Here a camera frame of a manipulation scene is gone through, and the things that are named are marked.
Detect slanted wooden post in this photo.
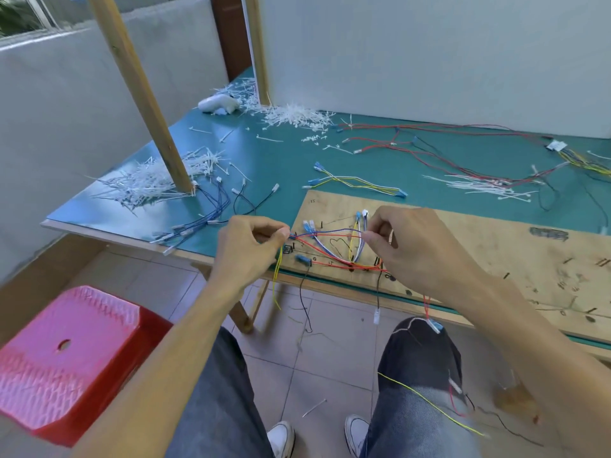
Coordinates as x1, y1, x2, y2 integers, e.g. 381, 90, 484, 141
87, 0, 196, 195

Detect blue wire bundle white connectors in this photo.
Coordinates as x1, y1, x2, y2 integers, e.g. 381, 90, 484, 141
150, 178, 233, 256

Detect heap of short cable ties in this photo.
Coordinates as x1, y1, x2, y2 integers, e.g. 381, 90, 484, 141
212, 78, 336, 135

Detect upright wooden post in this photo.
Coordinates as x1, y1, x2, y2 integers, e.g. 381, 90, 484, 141
244, 0, 272, 107

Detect large pile white cable ties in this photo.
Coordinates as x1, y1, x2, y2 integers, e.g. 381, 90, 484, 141
87, 147, 251, 214

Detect person's white shoe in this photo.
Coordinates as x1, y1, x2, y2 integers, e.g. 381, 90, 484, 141
266, 420, 296, 458
344, 414, 371, 458

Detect white partition board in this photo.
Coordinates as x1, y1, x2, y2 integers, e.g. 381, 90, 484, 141
252, 0, 611, 140

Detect green table mat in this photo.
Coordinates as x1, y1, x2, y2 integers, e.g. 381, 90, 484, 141
45, 66, 611, 352

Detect long red black wire harness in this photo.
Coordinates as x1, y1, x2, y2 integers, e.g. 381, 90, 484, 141
334, 120, 611, 235

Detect yellow wire harness white connector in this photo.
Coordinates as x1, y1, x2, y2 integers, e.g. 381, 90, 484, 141
545, 140, 611, 178

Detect person's left hand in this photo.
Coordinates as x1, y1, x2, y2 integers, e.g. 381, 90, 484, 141
209, 215, 291, 288

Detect person's left leg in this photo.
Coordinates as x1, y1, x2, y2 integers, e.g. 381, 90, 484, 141
164, 326, 276, 458

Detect window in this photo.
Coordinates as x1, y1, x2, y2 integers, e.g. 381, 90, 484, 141
0, 0, 98, 39

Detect black wires white connectors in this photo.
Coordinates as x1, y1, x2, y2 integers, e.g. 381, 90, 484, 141
231, 183, 281, 217

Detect person's right hand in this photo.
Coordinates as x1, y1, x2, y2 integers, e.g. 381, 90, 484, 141
362, 206, 481, 307

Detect person's right forearm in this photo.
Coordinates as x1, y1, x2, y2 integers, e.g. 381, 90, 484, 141
448, 275, 611, 458

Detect person's left white shoe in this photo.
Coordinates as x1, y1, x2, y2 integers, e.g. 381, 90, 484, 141
266, 420, 296, 458

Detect white crumpled cloth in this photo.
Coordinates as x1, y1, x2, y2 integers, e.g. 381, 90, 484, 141
198, 94, 241, 116

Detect multicoloured wire harness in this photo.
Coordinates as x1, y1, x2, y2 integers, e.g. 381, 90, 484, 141
271, 210, 445, 335

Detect person's leg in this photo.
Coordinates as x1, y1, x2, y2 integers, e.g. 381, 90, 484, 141
164, 326, 276, 458
360, 316, 493, 458

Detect yellow wires with blue connectors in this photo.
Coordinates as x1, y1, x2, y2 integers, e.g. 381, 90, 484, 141
302, 161, 409, 200

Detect red plastic stool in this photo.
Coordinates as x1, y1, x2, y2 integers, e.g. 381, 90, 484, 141
0, 285, 174, 448

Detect loose red wire white connector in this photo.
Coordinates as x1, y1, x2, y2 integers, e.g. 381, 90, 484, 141
446, 371, 476, 419

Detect person's right white shoe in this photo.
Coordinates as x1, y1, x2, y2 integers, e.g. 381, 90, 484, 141
344, 414, 371, 458

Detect plywood jig board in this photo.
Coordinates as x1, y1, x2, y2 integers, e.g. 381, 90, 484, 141
279, 190, 611, 345

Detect person's left forearm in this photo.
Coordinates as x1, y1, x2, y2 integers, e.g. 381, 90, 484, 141
71, 275, 255, 458

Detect wooden table leg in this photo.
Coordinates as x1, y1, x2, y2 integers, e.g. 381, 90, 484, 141
190, 262, 271, 336

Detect person's right leg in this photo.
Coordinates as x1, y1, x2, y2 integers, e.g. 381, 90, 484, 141
360, 316, 493, 458

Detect loose yellow wire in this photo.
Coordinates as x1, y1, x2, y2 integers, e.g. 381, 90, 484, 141
376, 371, 488, 440

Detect brown door frame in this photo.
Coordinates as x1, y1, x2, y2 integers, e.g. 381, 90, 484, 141
210, 0, 254, 83

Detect row of long cable ties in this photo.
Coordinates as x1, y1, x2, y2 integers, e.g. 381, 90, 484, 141
422, 173, 539, 204

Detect loose black wire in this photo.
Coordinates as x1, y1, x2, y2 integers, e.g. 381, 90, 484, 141
465, 395, 546, 448

